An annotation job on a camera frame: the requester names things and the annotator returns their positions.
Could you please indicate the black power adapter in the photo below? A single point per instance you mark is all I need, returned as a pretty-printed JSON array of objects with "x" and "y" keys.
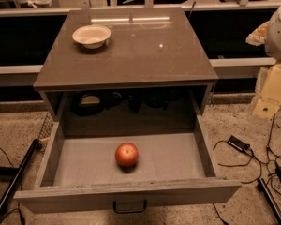
[{"x": 237, "y": 144}]

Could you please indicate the red apple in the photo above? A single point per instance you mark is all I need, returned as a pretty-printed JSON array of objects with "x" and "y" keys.
[{"x": 127, "y": 154}]

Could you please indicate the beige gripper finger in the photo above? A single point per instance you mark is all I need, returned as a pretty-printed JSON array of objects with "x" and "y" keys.
[{"x": 267, "y": 99}]

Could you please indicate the open grey top drawer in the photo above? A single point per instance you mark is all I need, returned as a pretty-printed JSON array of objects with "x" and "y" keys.
[{"x": 79, "y": 171}]

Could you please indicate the white bowl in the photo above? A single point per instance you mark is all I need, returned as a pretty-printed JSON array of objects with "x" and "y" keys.
[{"x": 92, "y": 36}]

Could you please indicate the black bar on floor left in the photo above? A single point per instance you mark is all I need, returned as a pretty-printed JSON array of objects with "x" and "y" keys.
[{"x": 16, "y": 178}]

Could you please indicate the grey cabinet with counter top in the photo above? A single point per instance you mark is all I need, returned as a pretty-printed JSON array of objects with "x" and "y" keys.
[{"x": 148, "y": 47}]

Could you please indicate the wire mesh basket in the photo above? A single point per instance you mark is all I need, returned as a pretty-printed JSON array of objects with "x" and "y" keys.
[{"x": 46, "y": 129}]

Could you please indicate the black bar on floor right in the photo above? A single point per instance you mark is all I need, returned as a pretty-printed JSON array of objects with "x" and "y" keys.
[{"x": 262, "y": 186}]

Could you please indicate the black bar on floor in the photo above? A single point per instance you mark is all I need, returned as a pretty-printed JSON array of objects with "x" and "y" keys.
[
  {"x": 16, "y": 178},
  {"x": 262, "y": 186}
]

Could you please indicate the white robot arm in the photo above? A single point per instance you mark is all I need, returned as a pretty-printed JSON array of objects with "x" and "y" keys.
[{"x": 269, "y": 35}]

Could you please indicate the black drawer handle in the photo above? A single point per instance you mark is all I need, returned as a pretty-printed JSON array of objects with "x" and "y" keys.
[{"x": 129, "y": 207}]

